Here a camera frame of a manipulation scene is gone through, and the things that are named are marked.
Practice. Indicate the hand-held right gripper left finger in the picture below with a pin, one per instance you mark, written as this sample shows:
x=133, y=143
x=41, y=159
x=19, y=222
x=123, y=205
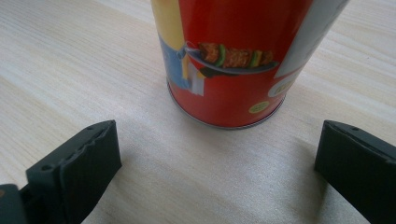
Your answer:
x=77, y=174

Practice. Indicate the red snack can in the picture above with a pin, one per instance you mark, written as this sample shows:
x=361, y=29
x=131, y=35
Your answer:
x=230, y=62

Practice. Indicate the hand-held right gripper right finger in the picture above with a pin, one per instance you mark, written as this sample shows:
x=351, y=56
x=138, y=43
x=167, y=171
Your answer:
x=358, y=168

